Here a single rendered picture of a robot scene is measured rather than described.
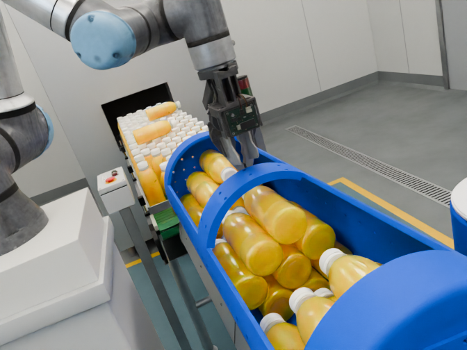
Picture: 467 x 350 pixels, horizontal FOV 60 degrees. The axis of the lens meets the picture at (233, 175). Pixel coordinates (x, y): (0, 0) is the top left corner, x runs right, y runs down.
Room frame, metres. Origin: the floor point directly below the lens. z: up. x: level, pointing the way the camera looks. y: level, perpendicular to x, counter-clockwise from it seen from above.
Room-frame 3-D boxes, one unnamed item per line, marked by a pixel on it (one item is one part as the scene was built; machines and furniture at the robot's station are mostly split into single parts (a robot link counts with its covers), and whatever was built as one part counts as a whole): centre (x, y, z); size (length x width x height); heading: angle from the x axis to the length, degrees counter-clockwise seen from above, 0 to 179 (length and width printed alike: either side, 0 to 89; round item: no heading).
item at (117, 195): (1.44, 0.44, 1.05); 0.20 x 0.10 x 0.10; 13
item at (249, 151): (0.72, -0.05, 1.27); 0.06 x 0.03 x 0.09; 13
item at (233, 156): (0.71, -0.02, 1.27); 0.06 x 0.03 x 0.09; 13
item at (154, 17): (0.74, 0.07, 1.53); 0.11 x 0.11 x 0.08; 71
